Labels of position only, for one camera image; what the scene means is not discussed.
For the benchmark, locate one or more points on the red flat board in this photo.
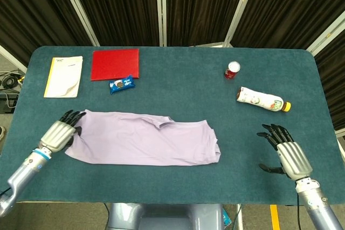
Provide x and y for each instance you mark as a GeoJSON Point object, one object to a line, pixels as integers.
{"type": "Point", "coordinates": [116, 64]}

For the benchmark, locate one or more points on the white screen foot bar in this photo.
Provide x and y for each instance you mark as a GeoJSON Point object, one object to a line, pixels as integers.
{"type": "Point", "coordinates": [215, 44]}

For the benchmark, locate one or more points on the red tin can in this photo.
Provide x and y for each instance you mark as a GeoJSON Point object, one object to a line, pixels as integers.
{"type": "Point", "coordinates": [231, 72]}

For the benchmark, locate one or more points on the yellow floor tape strip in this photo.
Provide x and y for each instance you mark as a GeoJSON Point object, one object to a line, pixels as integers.
{"type": "Point", "coordinates": [275, 217]}

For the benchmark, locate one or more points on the yellow-spined paper notebook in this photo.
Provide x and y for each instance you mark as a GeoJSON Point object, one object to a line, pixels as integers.
{"type": "Point", "coordinates": [63, 76]}

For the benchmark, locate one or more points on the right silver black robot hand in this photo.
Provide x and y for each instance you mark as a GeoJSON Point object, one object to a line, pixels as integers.
{"type": "Point", "coordinates": [293, 160]}

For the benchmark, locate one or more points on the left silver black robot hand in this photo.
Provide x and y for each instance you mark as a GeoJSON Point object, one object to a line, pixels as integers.
{"type": "Point", "coordinates": [58, 135]}

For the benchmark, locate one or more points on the grey shoe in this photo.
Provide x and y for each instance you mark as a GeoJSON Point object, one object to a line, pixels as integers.
{"type": "Point", "coordinates": [2, 133]}

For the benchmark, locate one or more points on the grey-blue robot torso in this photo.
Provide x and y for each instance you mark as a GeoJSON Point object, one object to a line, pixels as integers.
{"type": "Point", "coordinates": [167, 216]}

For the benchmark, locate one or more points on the white screen frame post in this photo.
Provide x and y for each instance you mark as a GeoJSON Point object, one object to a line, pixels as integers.
{"type": "Point", "coordinates": [161, 6]}
{"type": "Point", "coordinates": [327, 36]}
{"type": "Point", "coordinates": [77, 6]}
{"type": "Point", "coordinates": [12, 57]}
{"type": "Point", "coordinates": [241, 6]}

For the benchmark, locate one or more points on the lavender t-shirt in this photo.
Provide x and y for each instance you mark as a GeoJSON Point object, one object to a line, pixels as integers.
{"type": "Point", "coordinates": [140, 141]}

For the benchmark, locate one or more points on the white snack tube package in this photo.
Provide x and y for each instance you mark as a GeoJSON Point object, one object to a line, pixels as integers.
{"type": "Point", "coordinates": [258, 99]}

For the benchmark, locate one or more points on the teal felt table cover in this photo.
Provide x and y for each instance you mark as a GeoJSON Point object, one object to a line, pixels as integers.
{"type": "Point", "coordinates": [175, 92]}

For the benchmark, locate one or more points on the white table leg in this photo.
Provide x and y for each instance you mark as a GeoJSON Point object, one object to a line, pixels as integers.
{"type": "Point", "coordinates": [239, 217]}

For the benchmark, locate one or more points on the blue cookie packet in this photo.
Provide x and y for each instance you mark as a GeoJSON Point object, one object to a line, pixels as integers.
{"type": "Point", "coordinates": [121, 85]}

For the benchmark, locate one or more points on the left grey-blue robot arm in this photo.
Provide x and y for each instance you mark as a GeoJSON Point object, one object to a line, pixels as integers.
{"type": "Point", "coordinates": [24, 170]}

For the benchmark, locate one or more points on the dark pleated curtain panel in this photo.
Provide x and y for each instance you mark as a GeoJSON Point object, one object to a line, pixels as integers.
{"type": "Point", "coordinates": [202, 6]}
{"type": "Point", "coordinates": [121, 6]}
{"type": "Point", "coordinates": [291, 6]}
{"type": "Point", "coordinates": [32, 12]}

